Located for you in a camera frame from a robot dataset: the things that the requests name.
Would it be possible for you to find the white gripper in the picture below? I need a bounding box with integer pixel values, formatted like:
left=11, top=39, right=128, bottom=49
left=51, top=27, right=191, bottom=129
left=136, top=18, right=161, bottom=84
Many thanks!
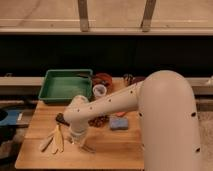
left=70, top=129, right=87, bottom=146

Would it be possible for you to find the silver metal fork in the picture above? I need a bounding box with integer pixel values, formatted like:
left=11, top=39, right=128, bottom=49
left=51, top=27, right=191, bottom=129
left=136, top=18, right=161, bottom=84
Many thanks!
left=81, top=145, right=95, bottom=153

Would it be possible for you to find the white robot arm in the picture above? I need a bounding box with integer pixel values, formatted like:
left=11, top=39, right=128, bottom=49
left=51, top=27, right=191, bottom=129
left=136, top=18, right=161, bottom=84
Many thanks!
left=64, top=70, right=202, bottom=171

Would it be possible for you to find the red-brown bowl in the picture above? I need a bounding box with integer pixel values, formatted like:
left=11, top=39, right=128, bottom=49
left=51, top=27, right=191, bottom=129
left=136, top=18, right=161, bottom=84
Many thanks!
left=92, top=73, right=113, bottom=90

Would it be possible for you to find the purple bowl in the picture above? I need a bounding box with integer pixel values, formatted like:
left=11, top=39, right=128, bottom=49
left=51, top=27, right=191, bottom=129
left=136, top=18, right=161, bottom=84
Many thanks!
left=133, top=77, right=145, bottom=83

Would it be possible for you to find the black rectangular block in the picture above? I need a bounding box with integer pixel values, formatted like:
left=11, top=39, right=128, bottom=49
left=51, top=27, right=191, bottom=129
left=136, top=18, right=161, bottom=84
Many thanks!
left=55, top=113, right=68, bottom=126

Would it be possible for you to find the bunch of red grapes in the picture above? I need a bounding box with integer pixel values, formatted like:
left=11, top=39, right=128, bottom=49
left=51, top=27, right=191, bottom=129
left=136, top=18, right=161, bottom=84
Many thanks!
left=89, top=115, right=109, bottom=127

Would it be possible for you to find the blue sponge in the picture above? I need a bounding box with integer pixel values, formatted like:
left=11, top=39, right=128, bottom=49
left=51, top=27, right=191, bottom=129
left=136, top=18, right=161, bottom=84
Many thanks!
left=109, top=117, right=129, bottom=130

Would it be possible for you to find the orange carrot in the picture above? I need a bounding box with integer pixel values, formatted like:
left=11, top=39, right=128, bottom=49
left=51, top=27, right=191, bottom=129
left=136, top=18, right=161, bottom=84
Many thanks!
left=116, top=112, right=126, bottom=117

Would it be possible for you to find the clear plastic cup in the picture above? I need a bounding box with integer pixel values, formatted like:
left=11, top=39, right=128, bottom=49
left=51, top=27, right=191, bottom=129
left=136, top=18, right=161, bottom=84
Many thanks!
left=93, top=84, right=107, bottom=99

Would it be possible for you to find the green plastic tray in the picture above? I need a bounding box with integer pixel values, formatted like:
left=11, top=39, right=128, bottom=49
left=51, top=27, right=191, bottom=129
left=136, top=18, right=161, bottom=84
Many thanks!
left=38, top=69, right=93, bottom=103

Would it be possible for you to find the blue object at left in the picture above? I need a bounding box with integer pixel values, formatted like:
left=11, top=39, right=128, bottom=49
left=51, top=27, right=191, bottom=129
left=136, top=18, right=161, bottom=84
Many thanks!
left=0, top=109, right=21, bottom=126

